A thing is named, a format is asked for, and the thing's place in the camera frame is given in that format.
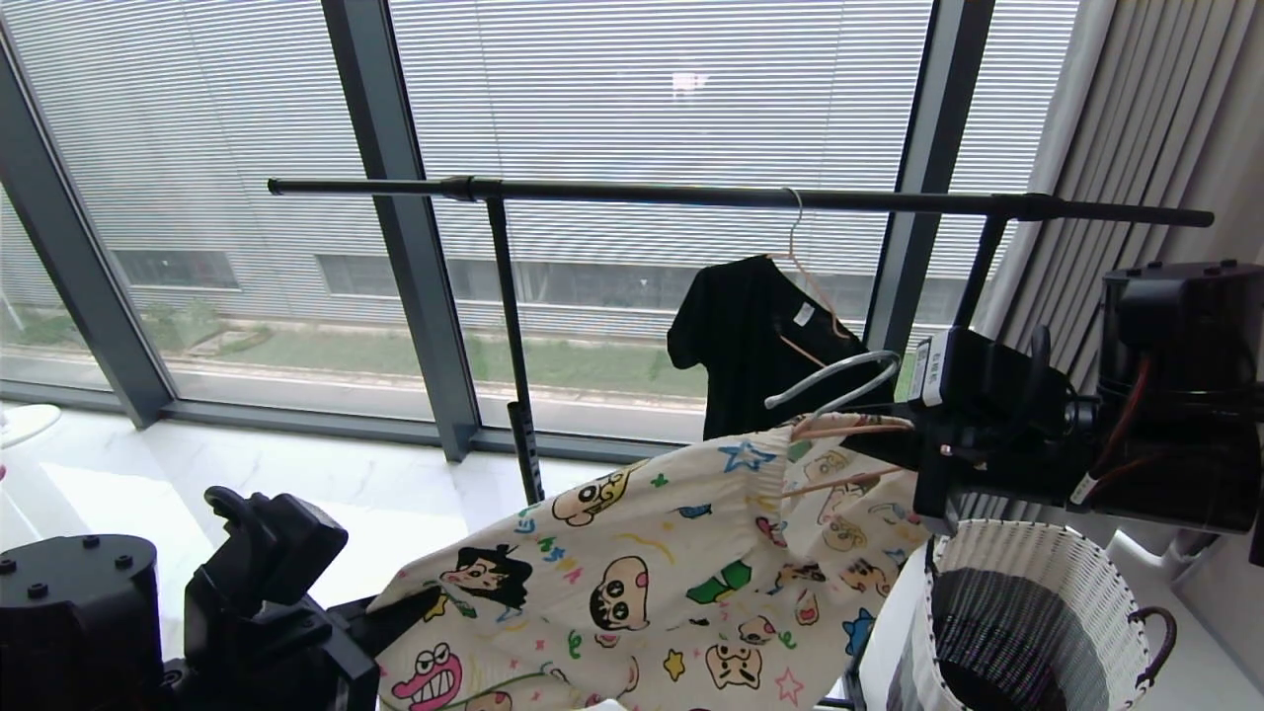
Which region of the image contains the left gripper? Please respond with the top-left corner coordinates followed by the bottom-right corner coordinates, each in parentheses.
top-left (294, 595), bottom-right (383, 711)

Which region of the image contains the black clothes rack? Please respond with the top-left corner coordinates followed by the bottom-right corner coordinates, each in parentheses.
top-left (269, 176), bottom-right (1216, 711)

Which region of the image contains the black garment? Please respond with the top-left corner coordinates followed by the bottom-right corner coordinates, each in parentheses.
top-left (668, 255), bottom-right (900, 442)

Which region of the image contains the black cable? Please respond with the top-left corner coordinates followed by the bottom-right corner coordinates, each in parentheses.
top-left (204, 486), bottom-right (260, 556)

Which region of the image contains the cream printed garment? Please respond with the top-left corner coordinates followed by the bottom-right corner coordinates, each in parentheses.
top-left (367, 425), bottom-right (936, 711)

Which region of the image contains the pink clothes hanger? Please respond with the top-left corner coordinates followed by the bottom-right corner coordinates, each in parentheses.
top-left (768, 188), bottom-right (852, 368)
top-left (765, 351), bottom-right (916, 501)

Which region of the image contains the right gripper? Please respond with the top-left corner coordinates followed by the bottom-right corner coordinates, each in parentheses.
top-left (907, 326), bottom-right (1079, 467)

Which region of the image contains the white round table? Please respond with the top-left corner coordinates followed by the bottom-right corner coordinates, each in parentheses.
top-left (0, 403), bottom-right (63, 452)

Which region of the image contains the beige curtain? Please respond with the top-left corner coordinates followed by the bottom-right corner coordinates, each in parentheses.
top-left (973, 0), bottom-right (1264, 559)

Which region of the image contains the white laundry basket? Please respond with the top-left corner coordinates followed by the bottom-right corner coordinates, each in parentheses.
top-left (884, 520), bottom-right (1178, 711)

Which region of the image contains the window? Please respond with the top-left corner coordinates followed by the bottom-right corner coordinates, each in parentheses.
top-left (0, 0), bottom-right (1082, 465)

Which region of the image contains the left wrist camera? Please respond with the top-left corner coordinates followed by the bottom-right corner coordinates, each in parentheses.
top-left (186, 486), bottom-right (350, 674)

